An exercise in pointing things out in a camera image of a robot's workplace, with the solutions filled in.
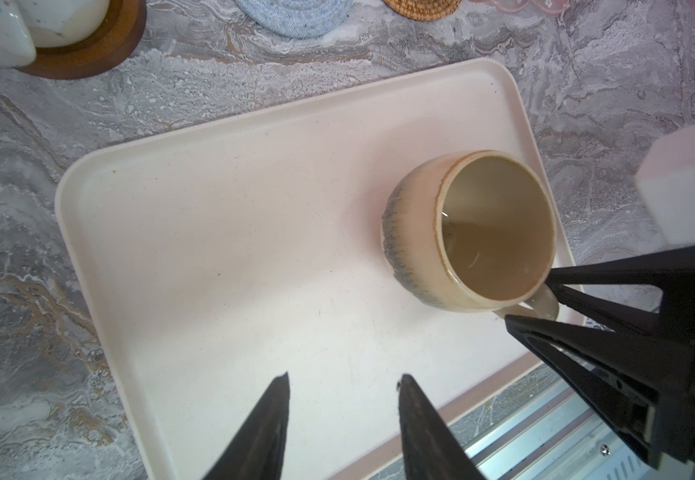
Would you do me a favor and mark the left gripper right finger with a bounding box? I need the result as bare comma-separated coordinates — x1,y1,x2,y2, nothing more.
397,374,485,480

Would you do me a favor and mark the aluminium front rail frame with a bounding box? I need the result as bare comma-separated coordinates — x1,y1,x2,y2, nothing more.
370,365,695,480

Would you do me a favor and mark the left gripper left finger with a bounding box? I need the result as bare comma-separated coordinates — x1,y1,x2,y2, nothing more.
204,373,290,480

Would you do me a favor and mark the pink flower coaster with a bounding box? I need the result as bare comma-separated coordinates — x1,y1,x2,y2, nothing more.
471,0,571,15

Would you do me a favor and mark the beige rectangular tray mat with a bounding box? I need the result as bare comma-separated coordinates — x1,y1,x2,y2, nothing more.
55,58,543,479

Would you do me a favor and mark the white ceramic mug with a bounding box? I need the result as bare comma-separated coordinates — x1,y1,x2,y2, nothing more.
0,0,110,67

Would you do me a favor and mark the yellow ceramic mug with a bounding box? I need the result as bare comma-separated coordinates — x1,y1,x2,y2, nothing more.
381,150,559,321

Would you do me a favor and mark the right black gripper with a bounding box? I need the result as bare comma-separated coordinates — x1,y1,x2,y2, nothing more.
505,246,695,478

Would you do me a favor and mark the brown wooden round coaster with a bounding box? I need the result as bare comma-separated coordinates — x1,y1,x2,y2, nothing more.
17,0,146,80

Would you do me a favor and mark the tan rattan round coaster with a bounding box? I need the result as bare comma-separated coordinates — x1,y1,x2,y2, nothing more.
383,0,461,22

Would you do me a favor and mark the blue woven round coaster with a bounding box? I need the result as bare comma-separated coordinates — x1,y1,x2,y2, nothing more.
234,0,353,39

